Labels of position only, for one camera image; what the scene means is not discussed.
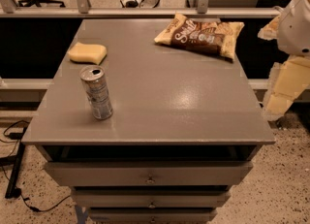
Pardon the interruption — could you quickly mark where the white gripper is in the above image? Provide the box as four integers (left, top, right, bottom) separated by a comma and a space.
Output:
258, 0, 310, 121

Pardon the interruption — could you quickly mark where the silver blue redbull can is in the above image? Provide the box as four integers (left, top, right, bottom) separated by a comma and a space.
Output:
79, 65, 113, 120

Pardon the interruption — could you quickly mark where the brown chips bag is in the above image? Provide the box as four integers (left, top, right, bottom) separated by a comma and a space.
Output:
154, 14, 244, 60

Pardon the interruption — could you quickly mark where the grey drawer cabinet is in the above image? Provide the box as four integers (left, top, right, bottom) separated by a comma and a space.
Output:
20, 18, 277, 224

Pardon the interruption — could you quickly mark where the top grey drawer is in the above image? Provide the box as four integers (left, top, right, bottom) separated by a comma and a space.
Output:
45, 161, 253, 186

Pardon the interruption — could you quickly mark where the grey drawer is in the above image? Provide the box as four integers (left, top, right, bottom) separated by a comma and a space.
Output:
89, 208, 217, 224
45, 161, 253, 186
72, 187, 231, 208

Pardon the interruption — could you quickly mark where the yellow sponge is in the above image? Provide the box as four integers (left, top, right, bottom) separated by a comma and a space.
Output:
68, 42, 108, 65

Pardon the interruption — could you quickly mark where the bottom grey drawer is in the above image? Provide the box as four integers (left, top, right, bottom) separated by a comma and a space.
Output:
89, 208, 217, 224

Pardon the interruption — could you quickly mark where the middle grey drawer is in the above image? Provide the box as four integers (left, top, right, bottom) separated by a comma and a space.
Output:
72, 187, 231, 208

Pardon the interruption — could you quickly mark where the black office chair base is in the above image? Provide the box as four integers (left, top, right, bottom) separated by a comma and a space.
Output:
17, 0, 65, 8

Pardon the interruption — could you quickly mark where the black table leg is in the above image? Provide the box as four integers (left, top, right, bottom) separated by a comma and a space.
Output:
1, 129, 25, 199

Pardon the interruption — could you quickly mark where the metal railing frame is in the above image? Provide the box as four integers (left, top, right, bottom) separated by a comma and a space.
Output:
0, 0, 281, 18

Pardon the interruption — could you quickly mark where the black floor cable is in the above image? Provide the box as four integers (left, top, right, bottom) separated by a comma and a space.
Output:
0, 119, 72, 213

